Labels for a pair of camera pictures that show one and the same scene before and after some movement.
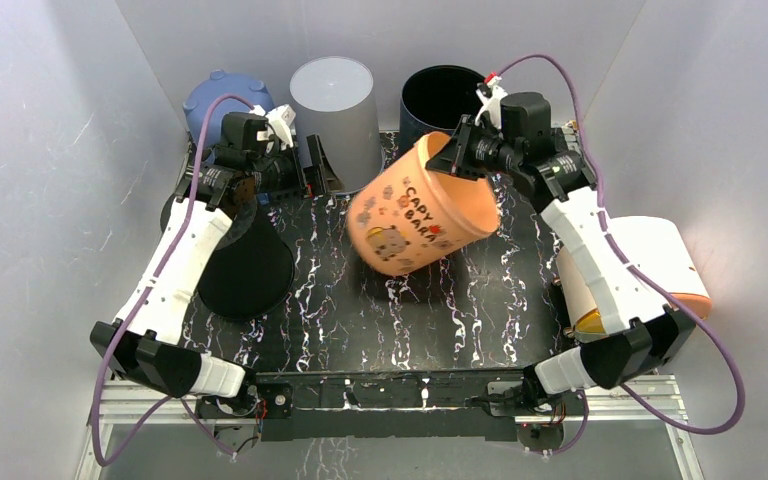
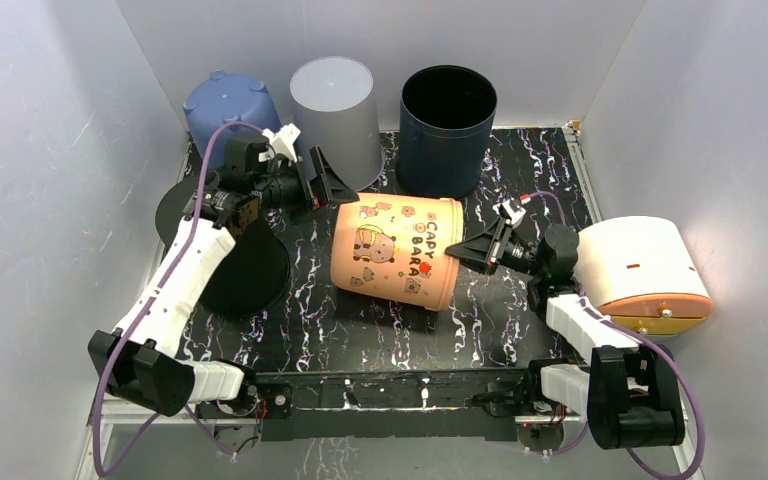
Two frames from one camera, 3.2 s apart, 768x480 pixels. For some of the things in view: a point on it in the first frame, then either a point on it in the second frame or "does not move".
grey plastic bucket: (334, 99) does not move
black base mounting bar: (395, 404) does not move
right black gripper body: (464, 149) -> (496, 243)
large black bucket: (250, 272) does not move
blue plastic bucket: (199, 103) does not move
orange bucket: (409, 215) -> (392, 248)
